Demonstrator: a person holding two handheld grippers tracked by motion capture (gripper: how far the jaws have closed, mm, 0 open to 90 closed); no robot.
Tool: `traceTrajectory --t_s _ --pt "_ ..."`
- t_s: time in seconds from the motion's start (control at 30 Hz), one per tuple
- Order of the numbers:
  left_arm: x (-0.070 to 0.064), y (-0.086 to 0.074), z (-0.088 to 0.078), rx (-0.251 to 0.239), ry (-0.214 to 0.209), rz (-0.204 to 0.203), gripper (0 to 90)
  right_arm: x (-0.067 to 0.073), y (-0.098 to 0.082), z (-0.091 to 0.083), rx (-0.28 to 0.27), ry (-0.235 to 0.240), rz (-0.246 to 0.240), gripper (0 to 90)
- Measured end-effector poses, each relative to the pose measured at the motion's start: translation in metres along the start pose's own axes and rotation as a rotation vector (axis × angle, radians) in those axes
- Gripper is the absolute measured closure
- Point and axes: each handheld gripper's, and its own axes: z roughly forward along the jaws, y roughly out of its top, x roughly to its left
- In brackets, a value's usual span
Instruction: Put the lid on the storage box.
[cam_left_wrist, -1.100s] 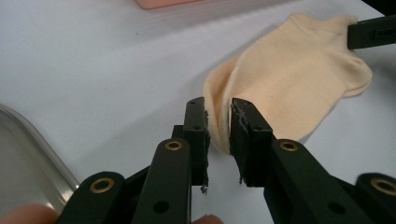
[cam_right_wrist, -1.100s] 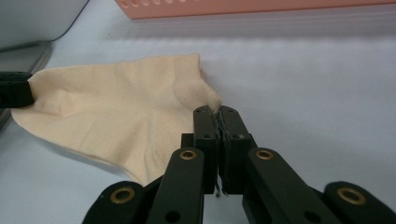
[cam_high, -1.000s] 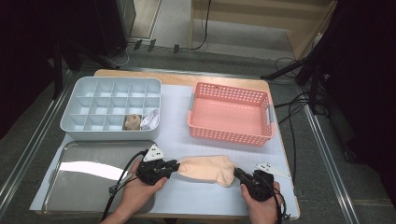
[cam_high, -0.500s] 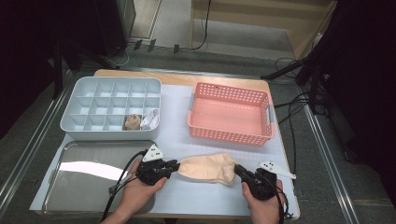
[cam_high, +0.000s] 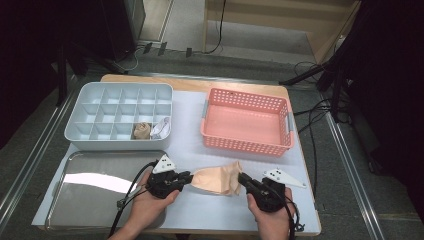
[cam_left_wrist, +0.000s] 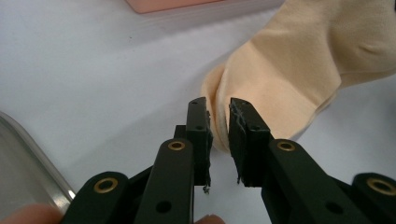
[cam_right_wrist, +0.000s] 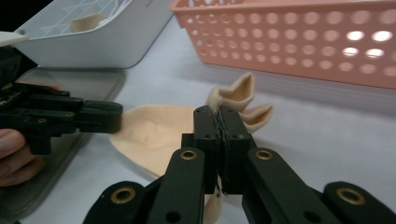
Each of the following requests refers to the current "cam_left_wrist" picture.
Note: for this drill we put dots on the translucent grey box lid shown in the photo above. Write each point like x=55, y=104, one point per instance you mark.
x=21, y=168

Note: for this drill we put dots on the pink perforated plastic basket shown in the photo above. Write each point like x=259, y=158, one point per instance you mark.
x=168, y=4

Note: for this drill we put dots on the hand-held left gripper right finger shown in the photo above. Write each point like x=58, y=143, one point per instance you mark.
x=247, y=143

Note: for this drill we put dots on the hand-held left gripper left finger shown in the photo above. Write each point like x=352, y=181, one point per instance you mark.
x=200, y=130

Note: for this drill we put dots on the peach sock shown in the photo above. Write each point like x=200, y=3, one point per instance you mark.
x=286, y=68

